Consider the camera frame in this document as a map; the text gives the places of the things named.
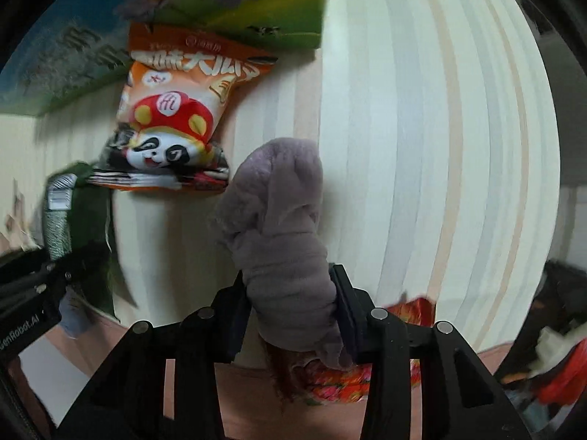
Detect red floral snack packet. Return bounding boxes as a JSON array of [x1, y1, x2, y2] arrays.
[[275, 297, 436, 405]]

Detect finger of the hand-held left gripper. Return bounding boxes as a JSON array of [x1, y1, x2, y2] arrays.
[[0, 243, 111, 305]]

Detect orange panda snack packet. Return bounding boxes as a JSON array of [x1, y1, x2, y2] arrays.
[[102, 23, 279, 193]]

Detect green snack packet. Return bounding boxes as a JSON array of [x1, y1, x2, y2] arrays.
[[43, 160, 116, 326]]

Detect cream striped cloth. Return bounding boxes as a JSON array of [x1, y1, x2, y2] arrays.
[[0, 0, 567, 372]]

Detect grey purple sock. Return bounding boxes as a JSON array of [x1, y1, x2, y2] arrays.
[[212, 137, 355, 370]]

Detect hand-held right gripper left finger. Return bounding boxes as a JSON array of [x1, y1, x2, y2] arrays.
[[59, 271, 252, 440]]

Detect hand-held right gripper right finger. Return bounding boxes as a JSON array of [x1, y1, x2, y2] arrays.
[[328, 264, 533, 440]]

